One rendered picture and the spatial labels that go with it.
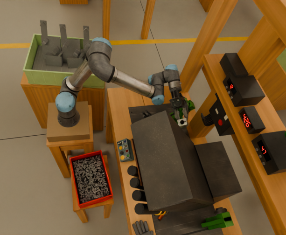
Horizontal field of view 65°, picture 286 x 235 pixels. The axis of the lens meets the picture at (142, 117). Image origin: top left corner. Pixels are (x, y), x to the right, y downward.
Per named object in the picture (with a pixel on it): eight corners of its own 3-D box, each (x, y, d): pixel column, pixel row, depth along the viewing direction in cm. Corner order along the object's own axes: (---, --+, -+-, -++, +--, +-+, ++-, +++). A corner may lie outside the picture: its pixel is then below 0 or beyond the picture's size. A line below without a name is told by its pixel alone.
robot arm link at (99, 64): (90, 65, 108) (169, 100, 131) (93, 49, 114) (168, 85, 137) (81, 79, 117) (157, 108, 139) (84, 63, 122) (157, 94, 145)
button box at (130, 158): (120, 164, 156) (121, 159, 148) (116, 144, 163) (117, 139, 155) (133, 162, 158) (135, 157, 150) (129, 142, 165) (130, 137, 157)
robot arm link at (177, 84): (170, 85, 143) (183, 81, 140) (171, 92, 142) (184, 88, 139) (166, 83, 136) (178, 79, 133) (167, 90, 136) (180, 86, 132)
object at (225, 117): (218, 136, 122) (232, 123, 110) (207, 110, 130) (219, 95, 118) (238, 134, 125) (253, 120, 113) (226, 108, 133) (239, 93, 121)
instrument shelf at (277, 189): (278, 230, 87) (286, 229, 84) (200, 59, 129) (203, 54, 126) (328, 216, 93) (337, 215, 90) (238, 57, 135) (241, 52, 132)
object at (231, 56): (229, 84, 114) (236, 75, 108) (218, 62, 121) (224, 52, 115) (241, 83, 116) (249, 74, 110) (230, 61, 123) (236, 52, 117)
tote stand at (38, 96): (41, 128, 251) (20, 83, 184) (49, 91, 277) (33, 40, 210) (102, 130, 262) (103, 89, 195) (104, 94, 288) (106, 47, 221)
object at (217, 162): (190, 208, 145) (212, 197, 116) (177, 163, 159) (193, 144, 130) (215, 203, 149) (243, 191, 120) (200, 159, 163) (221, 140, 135)
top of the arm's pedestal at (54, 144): (47, 147, 159) (46, 145, 156) (49, 109, 175) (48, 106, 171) (93, 143, 166) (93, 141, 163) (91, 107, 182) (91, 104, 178)
